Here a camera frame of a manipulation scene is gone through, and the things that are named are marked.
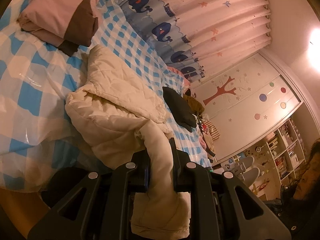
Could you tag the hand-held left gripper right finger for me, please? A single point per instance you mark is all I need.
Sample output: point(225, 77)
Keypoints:
point(176, 177)

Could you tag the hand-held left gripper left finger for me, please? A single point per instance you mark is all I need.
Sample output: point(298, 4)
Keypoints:
point(147, 178)

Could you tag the white quilted jacket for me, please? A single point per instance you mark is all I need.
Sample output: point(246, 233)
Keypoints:
point(112, 110)

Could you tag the striped cloth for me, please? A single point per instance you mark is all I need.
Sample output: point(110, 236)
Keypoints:
point(212, 130)

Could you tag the black folded jacket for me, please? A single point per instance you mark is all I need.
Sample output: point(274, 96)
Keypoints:
point(180, 107)

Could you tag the white chair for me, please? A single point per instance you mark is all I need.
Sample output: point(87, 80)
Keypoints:
point(246, 161)
point(252, 176)

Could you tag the olive brown cloth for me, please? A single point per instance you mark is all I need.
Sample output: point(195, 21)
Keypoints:
point(196, 105)

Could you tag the wardrobe with tree decals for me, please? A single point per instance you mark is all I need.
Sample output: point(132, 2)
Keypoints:
point(250, 105)

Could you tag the pink blanket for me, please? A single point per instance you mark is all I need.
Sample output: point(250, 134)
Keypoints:
point(178, 71)

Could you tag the white bookshelf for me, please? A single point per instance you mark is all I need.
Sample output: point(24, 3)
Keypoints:
point(282, 150)

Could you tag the person's dark clothing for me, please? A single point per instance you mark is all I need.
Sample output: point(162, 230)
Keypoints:
point(295, 217)

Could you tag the person's head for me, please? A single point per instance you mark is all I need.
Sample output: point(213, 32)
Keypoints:
point(310, 180)

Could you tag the blue checkered bed cover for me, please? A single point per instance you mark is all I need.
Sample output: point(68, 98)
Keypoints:
point(30, 85)

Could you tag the whale print curtain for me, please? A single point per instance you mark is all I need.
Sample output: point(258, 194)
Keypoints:
point(212, 12)

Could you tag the pink and brown folded clothing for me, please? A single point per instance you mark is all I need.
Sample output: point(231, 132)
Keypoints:
point(57, 5)

